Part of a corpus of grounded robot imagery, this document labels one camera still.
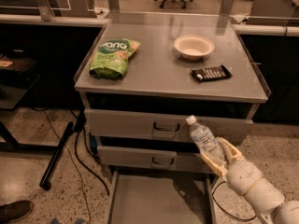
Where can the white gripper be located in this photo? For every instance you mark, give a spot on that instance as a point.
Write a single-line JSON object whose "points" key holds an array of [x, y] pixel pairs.
{"points": [[244, 174]]}

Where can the clear plastic water bottle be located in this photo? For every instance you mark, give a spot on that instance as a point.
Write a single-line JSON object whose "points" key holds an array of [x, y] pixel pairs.
{"points": [[205, 140]]}

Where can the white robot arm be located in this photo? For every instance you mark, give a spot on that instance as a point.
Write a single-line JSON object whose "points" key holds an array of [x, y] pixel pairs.
{"points": [[268, 203]]}

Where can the middle grey drawer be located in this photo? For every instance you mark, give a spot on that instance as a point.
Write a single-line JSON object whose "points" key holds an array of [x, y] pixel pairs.
{"points": [[153, 159]]}

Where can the grey drawer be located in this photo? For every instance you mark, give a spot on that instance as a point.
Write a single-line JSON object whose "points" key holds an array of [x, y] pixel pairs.
{"points": [[160, 197], [153, 159], [151, 126]]}

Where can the bottom grey drawer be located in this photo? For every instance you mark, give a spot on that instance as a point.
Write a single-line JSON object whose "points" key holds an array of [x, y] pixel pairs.
{"points": [[160, 197]]}

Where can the top grey drawer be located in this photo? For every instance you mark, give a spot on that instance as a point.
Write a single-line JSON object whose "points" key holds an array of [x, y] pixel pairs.
{"points": [[151, 126]]}

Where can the white paper bowl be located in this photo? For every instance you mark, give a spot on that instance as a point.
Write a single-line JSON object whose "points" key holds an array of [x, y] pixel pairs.
{"points": [[193, 47]]}

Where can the grey metal cabinet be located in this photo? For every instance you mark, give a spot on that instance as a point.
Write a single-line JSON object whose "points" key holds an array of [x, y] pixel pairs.
{"points": [[159, 79]]}

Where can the green chip bag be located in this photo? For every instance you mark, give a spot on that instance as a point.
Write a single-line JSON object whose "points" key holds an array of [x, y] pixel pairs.
{"points": [[110, 61]]}

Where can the black table leg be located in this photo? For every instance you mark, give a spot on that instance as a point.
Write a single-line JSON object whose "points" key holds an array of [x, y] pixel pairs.
{"points": [[45, 180]]}

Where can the dark side table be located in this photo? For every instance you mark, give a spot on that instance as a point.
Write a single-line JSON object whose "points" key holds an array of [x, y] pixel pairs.
{"points": [[17, 78]]}

